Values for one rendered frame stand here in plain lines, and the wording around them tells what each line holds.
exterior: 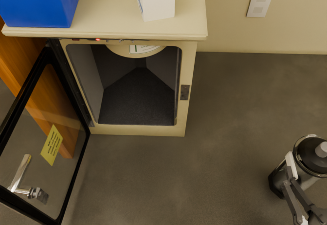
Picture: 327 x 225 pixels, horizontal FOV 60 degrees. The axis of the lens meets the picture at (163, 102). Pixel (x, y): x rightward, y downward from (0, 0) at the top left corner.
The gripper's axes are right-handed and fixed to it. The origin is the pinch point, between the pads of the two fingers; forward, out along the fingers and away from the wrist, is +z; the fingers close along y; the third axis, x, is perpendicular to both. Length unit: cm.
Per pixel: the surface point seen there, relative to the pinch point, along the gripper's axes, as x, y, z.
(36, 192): -8, 63, -12
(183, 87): -9.6, 32.4, 15.6
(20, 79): -21, 67, 7
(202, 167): 19.0, 24.6, 5.5
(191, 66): -17.5, 31.0, 15.6
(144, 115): 11.2, 44.1, 19.6
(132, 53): -20, 45, 17
